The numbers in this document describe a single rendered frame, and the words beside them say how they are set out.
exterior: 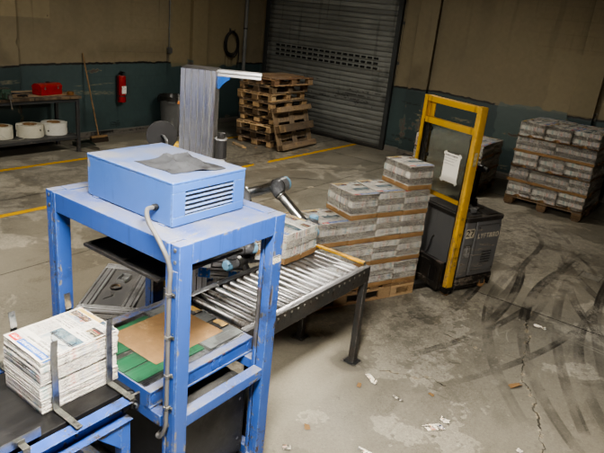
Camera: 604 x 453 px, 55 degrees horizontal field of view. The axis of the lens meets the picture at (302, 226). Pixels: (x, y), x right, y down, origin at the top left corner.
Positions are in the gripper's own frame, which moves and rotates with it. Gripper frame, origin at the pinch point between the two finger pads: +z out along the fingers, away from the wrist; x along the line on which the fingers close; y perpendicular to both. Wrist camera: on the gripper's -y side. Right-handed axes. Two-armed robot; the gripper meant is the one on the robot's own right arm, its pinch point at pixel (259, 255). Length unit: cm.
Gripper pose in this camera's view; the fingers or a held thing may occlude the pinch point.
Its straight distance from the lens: 419.5
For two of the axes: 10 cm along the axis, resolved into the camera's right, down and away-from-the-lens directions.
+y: 1.0, -9.3, -3.4
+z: 6.0, -2.1, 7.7
